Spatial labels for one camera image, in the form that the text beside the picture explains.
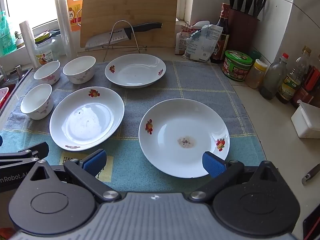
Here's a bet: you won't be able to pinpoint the clear bottle with red cap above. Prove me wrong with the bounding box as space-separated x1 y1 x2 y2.
259 52 288 100

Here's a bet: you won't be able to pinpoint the black-handled kitchen knife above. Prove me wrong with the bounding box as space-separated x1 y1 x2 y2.
85 22 163 50

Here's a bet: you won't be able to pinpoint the orange cooking wine bottle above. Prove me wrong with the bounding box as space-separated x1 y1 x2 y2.
62 0 84 32

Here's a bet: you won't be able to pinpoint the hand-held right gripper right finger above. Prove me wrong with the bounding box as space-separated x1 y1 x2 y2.
187 151 279 203

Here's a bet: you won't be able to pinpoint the bamboo cutting board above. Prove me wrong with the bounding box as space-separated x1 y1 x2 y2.
80 0 179 48

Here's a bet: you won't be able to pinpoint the metal wire rack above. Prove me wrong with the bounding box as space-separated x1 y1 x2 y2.
103 20 147 62

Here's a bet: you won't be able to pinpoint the red basin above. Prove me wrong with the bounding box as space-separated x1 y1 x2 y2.
0 87 11 107

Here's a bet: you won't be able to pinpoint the oil bottle with green label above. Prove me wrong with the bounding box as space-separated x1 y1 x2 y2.
276 45 312 105

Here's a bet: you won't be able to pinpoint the white bag with blue print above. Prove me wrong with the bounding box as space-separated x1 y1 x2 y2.
182 24 223 62

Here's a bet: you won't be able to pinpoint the white plastic box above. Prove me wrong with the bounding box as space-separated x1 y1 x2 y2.
291 99 320 139

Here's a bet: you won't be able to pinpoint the white plate with fruit print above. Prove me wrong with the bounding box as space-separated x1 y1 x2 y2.
138 98 231 179
49 86 125 152
104 53 167 88

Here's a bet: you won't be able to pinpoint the green-lidded tub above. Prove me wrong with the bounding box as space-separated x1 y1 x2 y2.
222 50 253 81

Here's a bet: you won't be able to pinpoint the tall clear plastic roll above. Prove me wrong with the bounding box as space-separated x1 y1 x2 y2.
54 0 77 58

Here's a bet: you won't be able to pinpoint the yellow-lidded jar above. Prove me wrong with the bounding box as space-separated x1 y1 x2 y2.
245 59 268 89

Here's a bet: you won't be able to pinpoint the black-handled scissors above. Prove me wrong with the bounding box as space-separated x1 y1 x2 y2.
252 0 267 18

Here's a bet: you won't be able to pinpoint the dark red bottle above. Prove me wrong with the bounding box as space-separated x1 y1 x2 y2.
291 55 320 108

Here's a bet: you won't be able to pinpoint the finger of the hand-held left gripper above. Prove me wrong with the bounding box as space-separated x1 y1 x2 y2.
0 142 49 167

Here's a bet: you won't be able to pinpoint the green soap bottle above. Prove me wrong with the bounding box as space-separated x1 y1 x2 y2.
0 10 17 57

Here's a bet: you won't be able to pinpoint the steel sink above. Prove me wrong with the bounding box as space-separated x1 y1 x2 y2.
0 67 33 120

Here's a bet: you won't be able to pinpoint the dark red knife block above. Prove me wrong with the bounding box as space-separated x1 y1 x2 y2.
226 8 260 53

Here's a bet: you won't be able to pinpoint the dark soy sauce bottle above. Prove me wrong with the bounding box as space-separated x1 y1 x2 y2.
211 3 230 64

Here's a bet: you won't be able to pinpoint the metal tool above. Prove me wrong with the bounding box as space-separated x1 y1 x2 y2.
301 163 320 186

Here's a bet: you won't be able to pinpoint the glass jar with yellow lid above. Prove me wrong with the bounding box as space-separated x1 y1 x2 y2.
34 31 60 67

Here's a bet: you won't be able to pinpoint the grey checked dish mat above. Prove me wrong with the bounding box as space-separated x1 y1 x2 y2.
0 60 267 195

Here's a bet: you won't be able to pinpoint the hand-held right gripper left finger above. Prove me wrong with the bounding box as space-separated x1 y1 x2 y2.
29 149 120 205

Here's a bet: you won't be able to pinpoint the white bowl with pink flowers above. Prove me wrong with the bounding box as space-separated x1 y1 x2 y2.
62 56 96 84
33 61 61 85
20 83 54 120

